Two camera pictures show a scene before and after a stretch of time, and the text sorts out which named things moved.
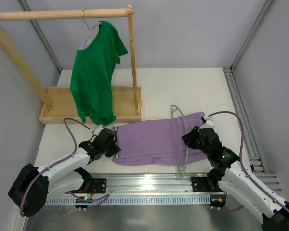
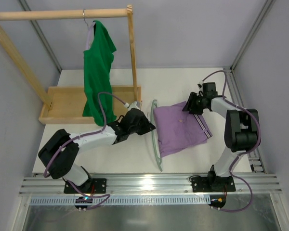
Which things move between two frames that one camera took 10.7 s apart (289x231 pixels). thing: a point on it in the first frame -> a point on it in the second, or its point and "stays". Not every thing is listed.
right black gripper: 193,138 -> 191,103
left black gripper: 110,143 -> 139,121
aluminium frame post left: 42,38 stays
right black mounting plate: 200,184 stays
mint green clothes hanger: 172,109 -> 158,159
